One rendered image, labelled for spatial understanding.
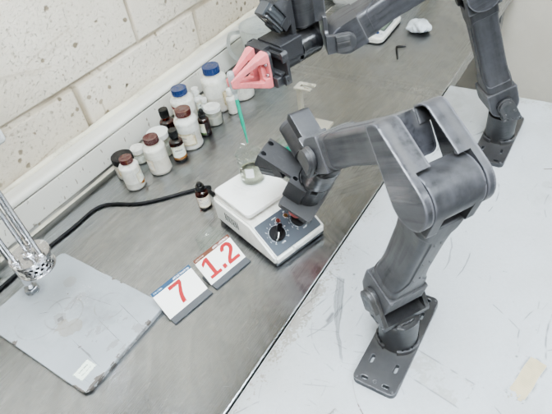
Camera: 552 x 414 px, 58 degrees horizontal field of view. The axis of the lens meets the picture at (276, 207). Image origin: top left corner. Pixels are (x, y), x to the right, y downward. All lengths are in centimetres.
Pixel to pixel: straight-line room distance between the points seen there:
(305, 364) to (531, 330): 37
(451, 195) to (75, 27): 96
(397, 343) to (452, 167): 37
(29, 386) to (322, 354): 50
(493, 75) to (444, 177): 63
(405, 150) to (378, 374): 41
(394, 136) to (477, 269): 50
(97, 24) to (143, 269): 59
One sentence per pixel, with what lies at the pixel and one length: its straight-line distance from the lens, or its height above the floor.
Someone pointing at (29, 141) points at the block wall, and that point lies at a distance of 124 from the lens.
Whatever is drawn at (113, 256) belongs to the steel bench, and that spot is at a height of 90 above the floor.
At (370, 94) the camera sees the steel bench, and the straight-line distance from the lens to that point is 144.
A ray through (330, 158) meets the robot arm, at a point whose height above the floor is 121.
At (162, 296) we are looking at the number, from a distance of 96.
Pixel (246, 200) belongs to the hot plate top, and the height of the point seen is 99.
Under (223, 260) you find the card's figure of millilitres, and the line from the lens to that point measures 99.
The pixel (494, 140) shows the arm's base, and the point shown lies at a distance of 125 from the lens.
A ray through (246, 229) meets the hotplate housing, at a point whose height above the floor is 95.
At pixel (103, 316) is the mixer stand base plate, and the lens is 100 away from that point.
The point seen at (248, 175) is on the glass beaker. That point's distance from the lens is 101.
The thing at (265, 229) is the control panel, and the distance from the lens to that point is 97.
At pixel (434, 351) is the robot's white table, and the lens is 87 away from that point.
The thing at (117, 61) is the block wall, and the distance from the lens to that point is 136.
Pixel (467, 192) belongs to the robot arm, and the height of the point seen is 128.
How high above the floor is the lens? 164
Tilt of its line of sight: 42 degrees down
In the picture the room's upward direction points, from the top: 10 degrees counter-clockwise
